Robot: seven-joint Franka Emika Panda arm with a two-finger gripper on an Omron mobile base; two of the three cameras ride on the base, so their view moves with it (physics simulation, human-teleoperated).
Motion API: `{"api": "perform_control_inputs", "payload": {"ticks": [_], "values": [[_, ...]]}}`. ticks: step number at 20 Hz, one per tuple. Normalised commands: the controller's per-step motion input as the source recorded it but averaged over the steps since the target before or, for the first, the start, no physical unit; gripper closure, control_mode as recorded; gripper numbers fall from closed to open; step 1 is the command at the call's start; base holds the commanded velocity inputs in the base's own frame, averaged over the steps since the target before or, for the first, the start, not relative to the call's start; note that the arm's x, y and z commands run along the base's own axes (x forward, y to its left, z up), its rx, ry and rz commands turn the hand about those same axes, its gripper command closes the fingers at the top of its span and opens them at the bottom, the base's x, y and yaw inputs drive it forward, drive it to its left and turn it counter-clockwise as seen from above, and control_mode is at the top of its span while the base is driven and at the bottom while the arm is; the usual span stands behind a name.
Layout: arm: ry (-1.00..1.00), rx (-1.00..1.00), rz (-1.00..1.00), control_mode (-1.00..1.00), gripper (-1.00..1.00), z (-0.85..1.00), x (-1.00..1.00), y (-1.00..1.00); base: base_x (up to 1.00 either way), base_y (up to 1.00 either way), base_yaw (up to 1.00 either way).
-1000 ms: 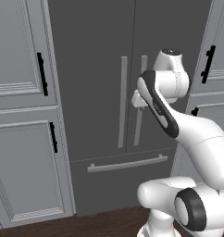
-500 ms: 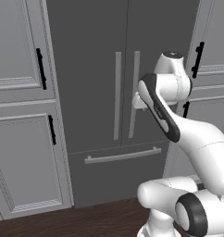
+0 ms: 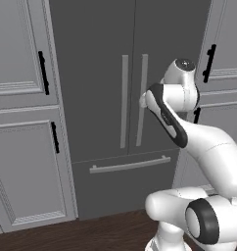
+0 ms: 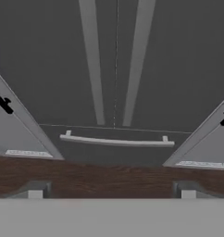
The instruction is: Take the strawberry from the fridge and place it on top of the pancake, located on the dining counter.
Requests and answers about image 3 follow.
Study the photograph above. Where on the dark grey freezer drawer front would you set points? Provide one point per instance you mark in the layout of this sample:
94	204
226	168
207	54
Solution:
120	192

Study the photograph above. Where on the grey panelled cupboard door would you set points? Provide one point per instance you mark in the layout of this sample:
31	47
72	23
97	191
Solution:
229	39
16	49
221	114
25	170

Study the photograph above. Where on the dark grey fridge door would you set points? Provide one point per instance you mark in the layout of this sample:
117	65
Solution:
91	81
169	36

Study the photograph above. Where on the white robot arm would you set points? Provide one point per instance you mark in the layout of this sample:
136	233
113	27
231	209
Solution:
218	157

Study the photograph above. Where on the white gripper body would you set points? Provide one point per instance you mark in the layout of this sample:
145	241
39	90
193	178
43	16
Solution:
142	100

